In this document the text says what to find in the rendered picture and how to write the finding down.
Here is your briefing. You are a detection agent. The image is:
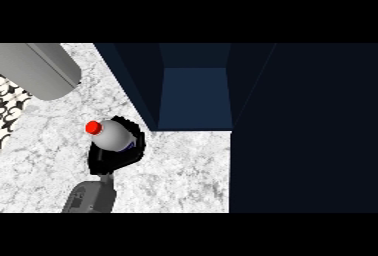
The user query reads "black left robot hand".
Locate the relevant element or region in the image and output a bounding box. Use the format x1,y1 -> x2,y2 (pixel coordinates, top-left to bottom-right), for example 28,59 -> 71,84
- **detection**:
87,114 -> 147,176

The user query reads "white bottle with red cap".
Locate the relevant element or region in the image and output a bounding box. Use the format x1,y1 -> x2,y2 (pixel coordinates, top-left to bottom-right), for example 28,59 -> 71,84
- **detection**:
84,119 -> 137,153

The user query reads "dark blue open cabinet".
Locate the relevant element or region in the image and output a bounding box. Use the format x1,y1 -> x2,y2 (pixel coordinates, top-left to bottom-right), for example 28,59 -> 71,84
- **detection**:
93,42 -> 277,132

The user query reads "dark blue cabinet door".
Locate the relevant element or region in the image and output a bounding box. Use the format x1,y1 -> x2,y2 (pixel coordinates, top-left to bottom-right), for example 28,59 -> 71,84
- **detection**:
227,42 -> 378,214

